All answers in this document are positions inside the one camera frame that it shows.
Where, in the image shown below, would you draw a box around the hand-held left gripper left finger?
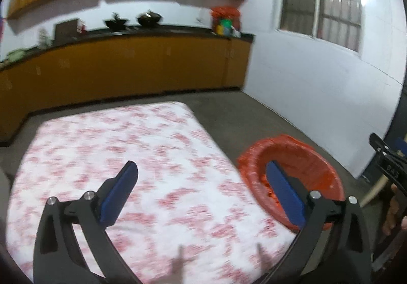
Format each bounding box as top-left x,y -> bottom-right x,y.
33,160 -> 141,284

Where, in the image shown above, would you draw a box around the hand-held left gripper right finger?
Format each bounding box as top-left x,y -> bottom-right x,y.
263,160 -> 372,284

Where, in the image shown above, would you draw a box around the black pot with lid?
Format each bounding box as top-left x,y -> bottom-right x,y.
137,10 -> 161,29

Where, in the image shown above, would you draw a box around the red mesh wastebasket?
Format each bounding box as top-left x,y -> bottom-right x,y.
238,135 -> 345,234

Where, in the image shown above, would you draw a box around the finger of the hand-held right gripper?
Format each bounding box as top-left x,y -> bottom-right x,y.
368,132 -> 407,183
394,137 -> 407,157

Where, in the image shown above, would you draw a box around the wooden lower kitchen cabinets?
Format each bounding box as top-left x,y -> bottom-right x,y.
0,36 -> 252,145

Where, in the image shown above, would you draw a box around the pale wooden frame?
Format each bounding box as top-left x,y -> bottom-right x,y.
362,172 -> 389,209

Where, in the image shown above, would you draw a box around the floral tablecloth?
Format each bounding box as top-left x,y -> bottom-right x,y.
6,101 -> 298,284

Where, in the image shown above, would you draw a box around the black wok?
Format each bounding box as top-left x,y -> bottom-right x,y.
104,12 -> 128,32

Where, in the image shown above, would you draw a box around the dark cutting board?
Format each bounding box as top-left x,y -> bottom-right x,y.
54,18 -> 80,40

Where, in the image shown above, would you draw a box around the barred window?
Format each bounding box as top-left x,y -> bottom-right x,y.
274,0 -> 364,58

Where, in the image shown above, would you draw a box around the black kitchen countertop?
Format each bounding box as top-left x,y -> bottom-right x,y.
0,28 -> 255,72

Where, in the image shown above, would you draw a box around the red bag over bottles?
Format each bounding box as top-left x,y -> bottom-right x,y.
210,6 -> 241,21

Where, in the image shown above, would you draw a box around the green basin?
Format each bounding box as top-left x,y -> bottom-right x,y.
4,49 -> 25,64

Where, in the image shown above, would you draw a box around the person's right hand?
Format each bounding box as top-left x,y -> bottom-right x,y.
382,183 -> 407,236

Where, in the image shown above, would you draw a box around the glass jar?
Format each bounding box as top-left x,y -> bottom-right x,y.
38,27 -> 50,48

